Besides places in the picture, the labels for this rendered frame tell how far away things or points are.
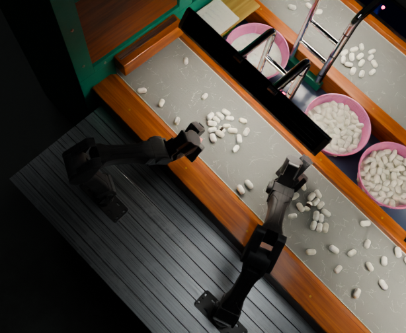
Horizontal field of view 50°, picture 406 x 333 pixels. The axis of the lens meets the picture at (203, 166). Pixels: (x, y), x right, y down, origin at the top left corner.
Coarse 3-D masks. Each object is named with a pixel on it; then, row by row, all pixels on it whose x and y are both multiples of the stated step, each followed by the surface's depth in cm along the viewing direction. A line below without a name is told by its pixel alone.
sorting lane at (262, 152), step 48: (144, 96) 170; (192, 96) 171; (240, 96) 173; (240, 144) 166; (288, 144) 168; (336, 192) 163; (288, 240) 155; (336, 240) 156; (384, 240) 158; (336, 288) 151
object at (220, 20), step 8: (216, 0) 183; (208, 8) 182; (216, 8) 182; (224, 8) 182; (200, 16) 180; (208, 16) 180; (216, 16) 181; (224, 16) 181; (232, 16) 181; (216, 24) 179; (224, 24) 179; (232, 24) 180
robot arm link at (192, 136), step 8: (152, 136) 137; (160, 136) 139; (184, 136) 134; (192, 136) 137; (168, 144) 138; (176, 144) 136; (184, 144) 135; (192, 144) 135; (168, 152) 138; (176, 152) 136; (184, 152) 138; (160, 160) 134; (168, 160) 136
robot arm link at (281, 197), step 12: (276, 192) 137; (288, 192) 139; (276, 204) 133; (288, 204) 135; (276, 216) 128; (264, 228) 123; (276, 228) 124; (252, 240) 122; (264, 240) 126; (276, 240) 121; (276, 252) 122
